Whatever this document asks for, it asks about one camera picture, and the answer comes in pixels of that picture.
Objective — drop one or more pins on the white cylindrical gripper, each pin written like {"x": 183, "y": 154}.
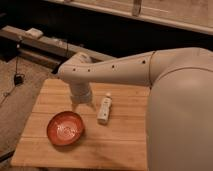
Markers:
{"x": 81, "y": 93}

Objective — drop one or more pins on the white plastic bottle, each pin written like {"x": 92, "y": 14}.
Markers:
{"x": 104, "y": 111}

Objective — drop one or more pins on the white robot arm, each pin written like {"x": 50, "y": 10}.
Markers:
{"x": 179, "y": 119}

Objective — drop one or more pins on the orange ceramic bowl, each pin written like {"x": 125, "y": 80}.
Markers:
{"x": 65, "y": 128}

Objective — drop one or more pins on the long wooden beam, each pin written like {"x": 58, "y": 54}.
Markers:
{"x": 49, "y": 52}

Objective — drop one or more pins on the small white box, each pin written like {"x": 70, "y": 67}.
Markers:
{"x": 34, "y": 33}

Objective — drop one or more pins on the wooden rail post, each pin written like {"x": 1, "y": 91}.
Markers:
{"x": 136, "y": 7}

